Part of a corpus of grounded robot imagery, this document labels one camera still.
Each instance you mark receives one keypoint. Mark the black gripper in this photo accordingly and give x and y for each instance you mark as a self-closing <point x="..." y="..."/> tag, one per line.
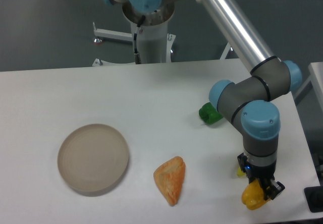
<point x="271" y="188"/>

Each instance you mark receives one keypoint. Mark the yellow pepper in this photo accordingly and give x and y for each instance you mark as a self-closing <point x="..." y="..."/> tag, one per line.
<point x="253" y="197"/>

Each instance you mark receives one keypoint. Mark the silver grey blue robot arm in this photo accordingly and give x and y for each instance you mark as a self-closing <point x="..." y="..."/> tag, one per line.
<point x="246" y="105"/>

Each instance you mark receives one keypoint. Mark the green pepper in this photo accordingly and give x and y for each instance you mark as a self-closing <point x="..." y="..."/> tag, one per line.
<point x="208" y="114"/>

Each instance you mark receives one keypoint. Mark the beige round plate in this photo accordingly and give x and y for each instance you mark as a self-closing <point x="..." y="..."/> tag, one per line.
<point x="93" y="159"/>

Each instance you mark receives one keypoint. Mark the white side table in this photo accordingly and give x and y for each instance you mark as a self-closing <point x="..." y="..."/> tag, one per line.
<point x="308" y="100"/>

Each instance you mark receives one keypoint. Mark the black device at right edge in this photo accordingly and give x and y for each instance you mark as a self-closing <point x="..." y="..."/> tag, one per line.
<point x="314" y="198"/>

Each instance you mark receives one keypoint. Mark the orange triangular bread pastry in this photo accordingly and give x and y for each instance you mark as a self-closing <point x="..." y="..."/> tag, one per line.
<point x="169" y="178"/>

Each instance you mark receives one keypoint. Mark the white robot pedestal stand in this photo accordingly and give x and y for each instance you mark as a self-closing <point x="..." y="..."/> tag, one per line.
<point x="149" y="36"/>

